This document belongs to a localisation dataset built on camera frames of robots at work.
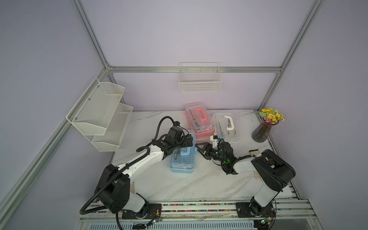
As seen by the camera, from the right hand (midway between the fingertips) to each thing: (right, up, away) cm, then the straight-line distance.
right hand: (196, 149), depth 87 cm
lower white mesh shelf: (-54, +6, +3) cm, 55 cm away
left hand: (-7, +5, -2) cm, 9 cm away
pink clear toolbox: (+3, +20, +15) cm, 25 cm away
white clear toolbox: (+22, +14, +11) cm, 28 cm away
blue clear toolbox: (-9, -6, -3) cm, 11 cm away
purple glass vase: (+45, +9, +10) cm, 47 cm away
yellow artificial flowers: (+44, +20, -3) cm, 49 cm away
